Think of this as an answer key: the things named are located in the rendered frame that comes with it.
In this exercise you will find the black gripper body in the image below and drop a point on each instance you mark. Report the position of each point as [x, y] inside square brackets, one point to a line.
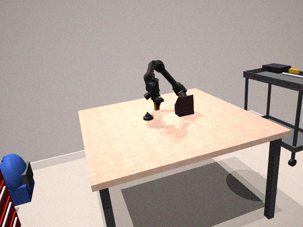
[157, 98]

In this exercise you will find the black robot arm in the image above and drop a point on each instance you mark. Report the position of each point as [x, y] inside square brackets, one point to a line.
[152, 83]

